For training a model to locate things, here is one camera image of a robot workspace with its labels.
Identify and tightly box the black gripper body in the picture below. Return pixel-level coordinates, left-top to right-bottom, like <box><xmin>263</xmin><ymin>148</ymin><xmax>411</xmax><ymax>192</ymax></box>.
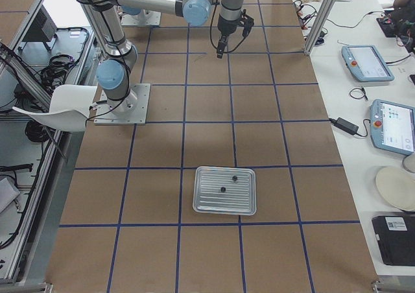
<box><xmin>217</xmin><ymin>23</ymin><xmax>233</xmax><ymax>52</ymax></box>

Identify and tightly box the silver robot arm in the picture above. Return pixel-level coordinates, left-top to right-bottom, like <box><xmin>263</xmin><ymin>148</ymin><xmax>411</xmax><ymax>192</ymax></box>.
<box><xmin>77</xmin><ymin>0</ymin><xmax>254</xmax><ymax>124</ymax></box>

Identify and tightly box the silver metal tray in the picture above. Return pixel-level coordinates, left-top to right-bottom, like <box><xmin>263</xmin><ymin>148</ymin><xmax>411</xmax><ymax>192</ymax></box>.
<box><xmin>193</xmin><ymin>166</ymin><xmax>257</xmax><ymax>216</ymax></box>

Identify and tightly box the black power adapter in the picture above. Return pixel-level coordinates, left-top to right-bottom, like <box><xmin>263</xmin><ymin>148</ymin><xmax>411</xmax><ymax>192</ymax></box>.
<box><xmin>329</xmin><ymin>117</ymin><xmax>359</xmax><ymax>135</ymax></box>

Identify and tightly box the upper blue teach pendant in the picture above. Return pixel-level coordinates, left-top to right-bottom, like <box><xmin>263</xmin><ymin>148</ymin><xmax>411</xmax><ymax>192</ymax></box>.
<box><xmin>341</xmin><ymin>45</ymin><xmax>394</xmax><ymax>82</ymax></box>

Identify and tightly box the blue teach pendant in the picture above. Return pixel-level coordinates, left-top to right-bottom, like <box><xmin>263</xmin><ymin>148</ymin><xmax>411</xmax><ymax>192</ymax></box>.
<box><xmin>341</xmin><ymin>45</ymin><xmax>394</xmax><ymax>82</ymax></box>
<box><xmin>370</xmin><ymin>99</ymin><xmax>414</xmax><ymax>156</ymax></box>

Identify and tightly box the white plastic chair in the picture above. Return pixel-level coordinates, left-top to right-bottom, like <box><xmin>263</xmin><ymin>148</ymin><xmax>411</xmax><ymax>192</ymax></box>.
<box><xmin>12</xmin><ymin>84</ymin><xmax>97</xmax><ymax>132</ymax></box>

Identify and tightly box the lower blue teach pendant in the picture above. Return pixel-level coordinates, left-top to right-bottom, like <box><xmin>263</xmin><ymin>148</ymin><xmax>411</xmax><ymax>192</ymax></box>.
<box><xmin>370</xmin><ymin>99</ymin><xmax>414</xmax><ymax>156</ymax></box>

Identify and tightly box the white round plate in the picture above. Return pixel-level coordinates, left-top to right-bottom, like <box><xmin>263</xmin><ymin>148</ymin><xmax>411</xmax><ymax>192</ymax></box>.
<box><xmin>375</xmin><ymin>167</ymin><xmax>414</xmax><ymax>212</ymax></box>

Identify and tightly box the black laptop box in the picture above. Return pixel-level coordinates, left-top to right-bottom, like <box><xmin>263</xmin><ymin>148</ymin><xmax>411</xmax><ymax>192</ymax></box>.
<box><xmin>372</xmin><ymin>216</ymin><xmax>414</xmax><ymax>266</ymax></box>

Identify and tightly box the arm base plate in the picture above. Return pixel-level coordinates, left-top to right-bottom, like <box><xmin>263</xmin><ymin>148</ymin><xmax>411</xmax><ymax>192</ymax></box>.
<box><xmin>93</xmin><ymin>84</ymin><xmax>151</xmax><ymax>125</ymax></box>
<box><xmin>121</xmin><ymin>10</ymin><xmax>161</xmax><ymax>27</ymax></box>

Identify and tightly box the aluminium frame post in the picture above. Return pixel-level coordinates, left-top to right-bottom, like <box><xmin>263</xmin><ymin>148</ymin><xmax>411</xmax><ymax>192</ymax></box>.
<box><xmin>304</xmin><ymin>0</ymin><xmax>336</xmax><ymax>55</ymax></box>

